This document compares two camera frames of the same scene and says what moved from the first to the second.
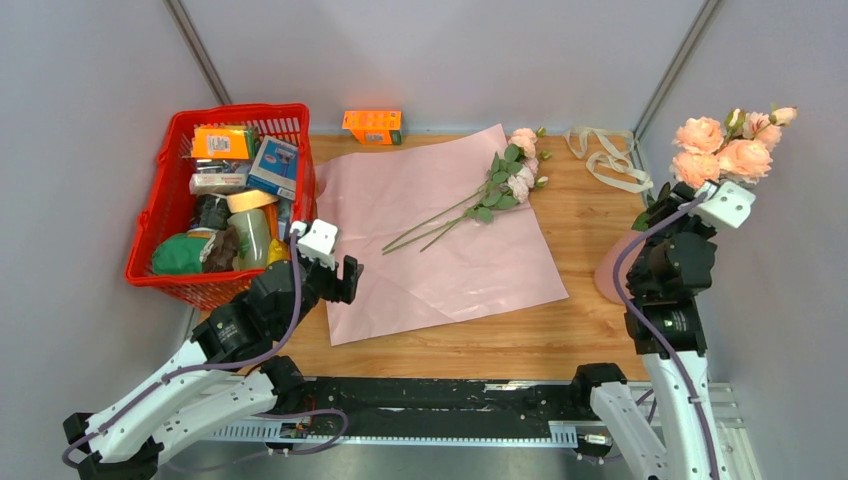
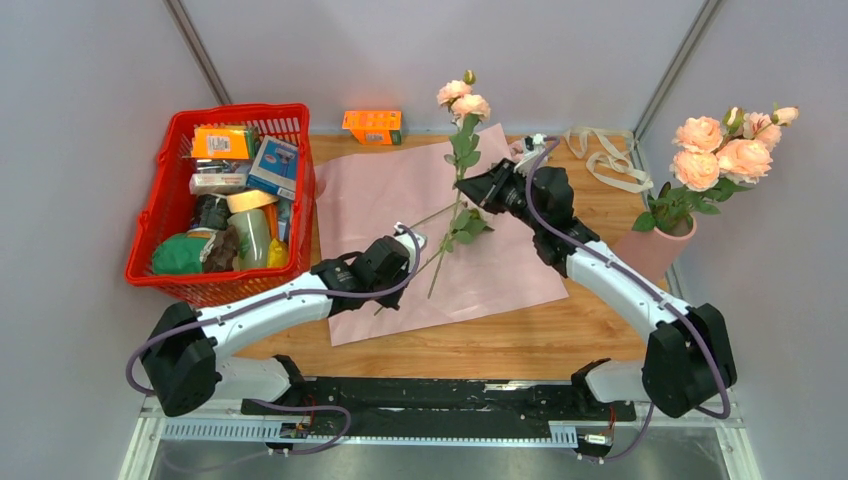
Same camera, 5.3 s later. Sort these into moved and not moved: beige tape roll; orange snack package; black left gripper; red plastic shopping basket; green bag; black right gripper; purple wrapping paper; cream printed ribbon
Moved: black right gripper; black left gripper
Not moved: red plastic shopping basket; beige tape roll; cream printed ribbon; green bag; orange snack package; purple wrapping paper
